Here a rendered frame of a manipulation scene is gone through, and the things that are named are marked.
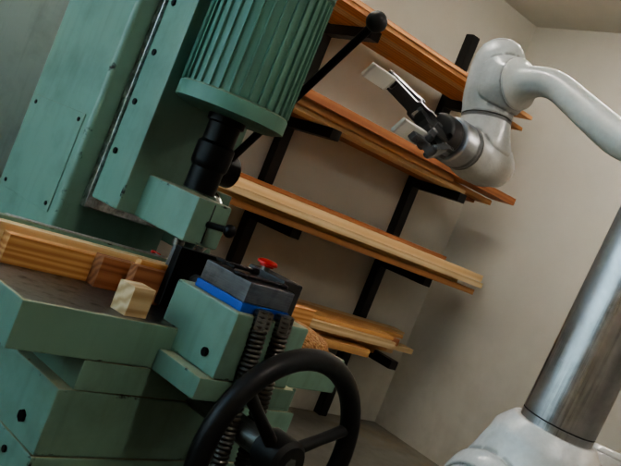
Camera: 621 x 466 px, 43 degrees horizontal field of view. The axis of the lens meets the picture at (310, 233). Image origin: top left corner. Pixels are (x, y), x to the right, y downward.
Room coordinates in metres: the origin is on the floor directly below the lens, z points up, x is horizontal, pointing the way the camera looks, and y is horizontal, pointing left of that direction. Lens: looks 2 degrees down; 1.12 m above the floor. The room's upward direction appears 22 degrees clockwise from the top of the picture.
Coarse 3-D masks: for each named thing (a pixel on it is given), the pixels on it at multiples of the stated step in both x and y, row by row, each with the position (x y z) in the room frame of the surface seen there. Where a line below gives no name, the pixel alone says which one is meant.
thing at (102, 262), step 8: (96, 256) 1.11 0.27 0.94; (104, 256) 1.11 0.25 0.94; (112, 256) 1.13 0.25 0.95; (96, 264) 1.11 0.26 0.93; (104, 264) 1.10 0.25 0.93; (112, 264) 1.11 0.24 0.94; (120, 264) 1.12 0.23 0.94; (128, 264) 1.13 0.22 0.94; (96, 272) 1.10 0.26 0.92; (104, 272) 1.11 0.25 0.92; (112, 272) 1.12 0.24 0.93; (120, 272) 1.13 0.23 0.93; (88, 280) 1.11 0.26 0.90; (96, 280) 1.10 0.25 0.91; (104, 280) 1.11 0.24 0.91; (112, 280) 1.12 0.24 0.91; (104, 288) 1.12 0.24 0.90; (112, 288) 1.12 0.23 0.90
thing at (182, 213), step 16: (144, 192) 1.25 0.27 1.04; (160, 192) 1.23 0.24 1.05; (176, 192) 1.20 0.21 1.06; (192, 192) 1.20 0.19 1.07; (144, 208) 1.24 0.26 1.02; (160, 208) 1.22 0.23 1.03; (176, 208) 1.19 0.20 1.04; (192, 208) 1.17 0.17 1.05; (208, 208) 1.18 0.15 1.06; (224, 208) 1.20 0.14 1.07; (160, 224) 1.21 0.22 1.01; (176, 224) 1.18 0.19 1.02; (192, 224) 1.17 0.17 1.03; (224, 224) 1.21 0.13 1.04; (176, 240) 1.21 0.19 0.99; (192, 240) 1.18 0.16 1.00; (208, 240) 1.20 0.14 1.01
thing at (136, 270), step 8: (136, 264) 1.11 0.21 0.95; (128, 272) 1.12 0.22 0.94; (136, 272) 1.11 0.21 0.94; (144, 272) 1.12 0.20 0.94; (152, 272) 1.13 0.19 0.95; (160, 272) 1.14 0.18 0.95; (136, 280) 1.11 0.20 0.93; (144, 280) 1.12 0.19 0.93; (152, 280) 1.13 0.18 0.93; (160, 280) 1.14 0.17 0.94; (152, 288) 1.13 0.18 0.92; (152, 304) 1.14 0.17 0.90
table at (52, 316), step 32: (0, 288) 0.92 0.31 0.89; (32, 288) 0.95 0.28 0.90; (64, 288) 1.02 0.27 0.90; (96, 288) 1.10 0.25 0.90; (0, 320) 0.90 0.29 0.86; (32, 320) 0.90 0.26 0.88; (64, 320) 0.93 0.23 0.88; (96, 320) 0.96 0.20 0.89; (128, 320) 0.99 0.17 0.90; (160, 320) 1.06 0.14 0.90; (64, 352) 0.94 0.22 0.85; (96, 352) 0.97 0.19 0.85; (128, 352) 1.01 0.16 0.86; (160, 352) 1.03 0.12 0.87; (192, 384) 0.98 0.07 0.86; (224, 384) 1.01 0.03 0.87; (288, 384) 1.24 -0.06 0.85; (320, 384) 1.30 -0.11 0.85
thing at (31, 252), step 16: (0, 240) 1.03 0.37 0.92; (16, 240) 1.03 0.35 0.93; (32, 240) 1.04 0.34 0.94; (48, 240) 1.08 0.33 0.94; (0, 256) 1.02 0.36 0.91; (16, 256) 1.03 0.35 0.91; (32, 256) 1.05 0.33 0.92; (48, 256) 1.07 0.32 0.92; (64, 256) 1.08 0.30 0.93; (80, 256) 1.10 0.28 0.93; (48, 272) 1.07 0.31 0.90; (64, 272) 1.09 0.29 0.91; (80, 272) 1.11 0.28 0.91; (304, 320) 1.46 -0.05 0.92
